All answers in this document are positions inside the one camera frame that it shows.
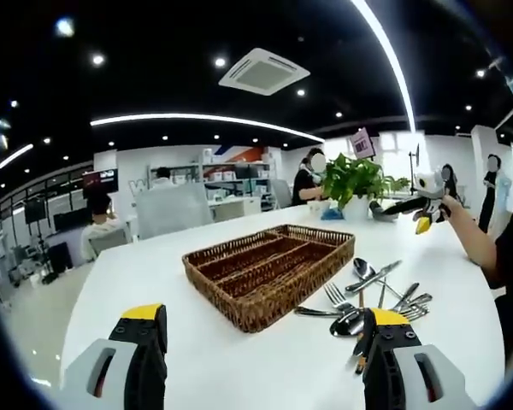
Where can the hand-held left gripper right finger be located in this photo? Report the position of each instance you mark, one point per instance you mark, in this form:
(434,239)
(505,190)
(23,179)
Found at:
(389,367)

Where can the green plant in white pot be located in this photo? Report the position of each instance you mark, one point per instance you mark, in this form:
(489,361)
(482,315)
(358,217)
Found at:
(350,179)

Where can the red wall screen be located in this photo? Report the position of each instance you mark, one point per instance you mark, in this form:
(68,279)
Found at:
(100,179)

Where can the person's right hand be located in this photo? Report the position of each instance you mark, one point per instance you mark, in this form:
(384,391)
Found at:
(452,210)

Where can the black desk monitor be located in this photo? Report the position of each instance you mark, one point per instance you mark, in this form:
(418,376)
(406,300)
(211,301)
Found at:
(70,220)

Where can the pink hanging sign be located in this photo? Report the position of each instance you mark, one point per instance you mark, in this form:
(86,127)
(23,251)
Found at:
(363,143)

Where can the black tripod stand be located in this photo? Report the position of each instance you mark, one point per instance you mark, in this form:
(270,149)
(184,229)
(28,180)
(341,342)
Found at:
(416,156)

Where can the ceiling air conditioner vent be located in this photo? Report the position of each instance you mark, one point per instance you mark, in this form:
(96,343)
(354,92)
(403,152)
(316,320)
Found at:
(265,72)

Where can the dark grey object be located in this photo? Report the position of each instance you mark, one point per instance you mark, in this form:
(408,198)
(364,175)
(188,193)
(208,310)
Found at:
(378,215)

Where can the white cup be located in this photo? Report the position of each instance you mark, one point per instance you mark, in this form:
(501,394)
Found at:
(316,207)

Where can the short ceiling light strip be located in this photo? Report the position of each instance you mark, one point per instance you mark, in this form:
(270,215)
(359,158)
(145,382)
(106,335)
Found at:
(15,156)

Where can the blue object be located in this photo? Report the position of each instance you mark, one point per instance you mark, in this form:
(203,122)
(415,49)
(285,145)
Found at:
(333,213)

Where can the group of ceiling spotlights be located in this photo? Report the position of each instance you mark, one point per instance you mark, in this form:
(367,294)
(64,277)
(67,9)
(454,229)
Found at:
(220,62)

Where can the storage shelf with boxes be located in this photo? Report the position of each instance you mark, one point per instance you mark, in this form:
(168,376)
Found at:
(239,179)

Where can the white mesh office chair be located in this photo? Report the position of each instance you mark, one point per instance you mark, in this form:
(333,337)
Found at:
(173,211)

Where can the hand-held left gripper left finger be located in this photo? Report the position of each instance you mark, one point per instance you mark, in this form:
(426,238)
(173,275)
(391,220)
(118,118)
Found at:
(145,367)

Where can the black monitor on stand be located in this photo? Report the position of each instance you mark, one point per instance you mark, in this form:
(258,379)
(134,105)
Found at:
(35,210)

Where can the long curved ceiling light strip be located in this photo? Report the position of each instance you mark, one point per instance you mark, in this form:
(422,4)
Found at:
(393,55)

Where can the brown wicker utensil storage tray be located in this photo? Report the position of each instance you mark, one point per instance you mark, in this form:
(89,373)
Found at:
(261,273)

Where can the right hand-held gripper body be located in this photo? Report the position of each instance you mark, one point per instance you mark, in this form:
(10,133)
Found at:
(427,183)

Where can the white office desk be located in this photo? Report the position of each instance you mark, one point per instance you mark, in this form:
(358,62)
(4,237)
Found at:
(235,209)

